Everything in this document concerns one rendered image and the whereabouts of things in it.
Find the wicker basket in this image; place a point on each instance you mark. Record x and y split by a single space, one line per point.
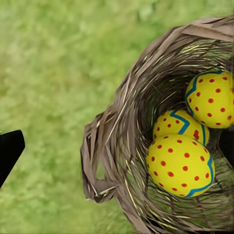
180 53

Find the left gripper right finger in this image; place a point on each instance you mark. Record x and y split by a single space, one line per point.
226 145

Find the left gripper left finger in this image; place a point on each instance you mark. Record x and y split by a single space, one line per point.
12 145

